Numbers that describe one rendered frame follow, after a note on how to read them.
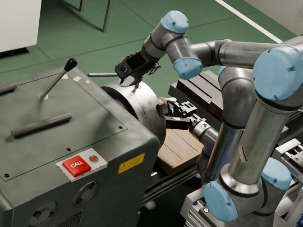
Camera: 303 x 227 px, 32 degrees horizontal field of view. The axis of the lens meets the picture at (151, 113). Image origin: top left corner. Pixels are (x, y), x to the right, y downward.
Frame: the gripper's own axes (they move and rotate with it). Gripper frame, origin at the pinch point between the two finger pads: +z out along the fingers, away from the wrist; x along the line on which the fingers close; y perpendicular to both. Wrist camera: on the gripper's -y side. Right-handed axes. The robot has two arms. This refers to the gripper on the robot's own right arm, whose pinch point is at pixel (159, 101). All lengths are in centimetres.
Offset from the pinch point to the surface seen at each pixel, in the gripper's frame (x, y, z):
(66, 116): 20, -56, -8
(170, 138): -19.3, 7.7, -6.1
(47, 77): 18, -48, 14
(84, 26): -108, 136, 199
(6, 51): -100, 47, 182
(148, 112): 12.5, -23.1, -13.1
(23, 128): 20, -71, -7
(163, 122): 8.1, -17.1, -16.9
